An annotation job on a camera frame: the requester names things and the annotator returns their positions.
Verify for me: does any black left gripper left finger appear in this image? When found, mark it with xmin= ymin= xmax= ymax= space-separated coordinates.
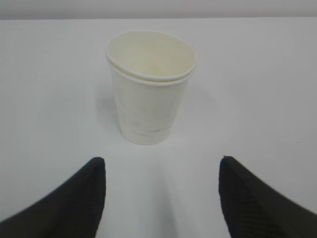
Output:
xmin=0 ymin=157 xmax=106 ymax=238

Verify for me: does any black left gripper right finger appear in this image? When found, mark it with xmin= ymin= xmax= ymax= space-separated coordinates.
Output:
xmin=218 ymin=156 xmax=317 ymax=238

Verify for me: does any white paper cup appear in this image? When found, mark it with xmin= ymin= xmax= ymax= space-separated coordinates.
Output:
xmin=106 ymin=31 xmax=197 ymax=145

